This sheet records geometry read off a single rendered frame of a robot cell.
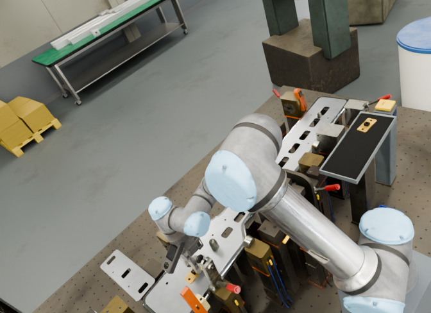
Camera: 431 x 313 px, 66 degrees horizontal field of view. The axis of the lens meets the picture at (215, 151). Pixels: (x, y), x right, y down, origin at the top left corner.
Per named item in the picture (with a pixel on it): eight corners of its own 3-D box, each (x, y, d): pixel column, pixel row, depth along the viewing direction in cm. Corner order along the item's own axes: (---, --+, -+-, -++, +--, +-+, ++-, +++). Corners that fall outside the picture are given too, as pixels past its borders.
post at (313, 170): (323, 224, 156) (312, 163, 132) (333, 228, 153) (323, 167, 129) (319, 231, 154) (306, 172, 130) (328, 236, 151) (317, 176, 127)
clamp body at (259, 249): (274, 286, 142) (253, 235, 119) (296, 299, 135) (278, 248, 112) (266, 299, 139) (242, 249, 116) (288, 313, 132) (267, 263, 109)
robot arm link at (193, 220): (211, 198, 99) (183, 192, 105) (192, 228, 93) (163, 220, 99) (219, 214, 104) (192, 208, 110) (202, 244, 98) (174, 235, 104)
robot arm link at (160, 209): (161, 217, 98) (141, 211, 102) (175, 238, 104) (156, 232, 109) (176, 197, 102) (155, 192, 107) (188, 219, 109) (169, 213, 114)
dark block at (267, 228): (287, 278, 142) (265, 219, 117) (301, 286, 138) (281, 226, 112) (281, 287, 140) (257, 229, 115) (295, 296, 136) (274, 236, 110)
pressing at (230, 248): (315, 95, 186) (314, 93, 185) (354, 101, 172) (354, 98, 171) (138, 303, 123) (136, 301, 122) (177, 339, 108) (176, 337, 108)
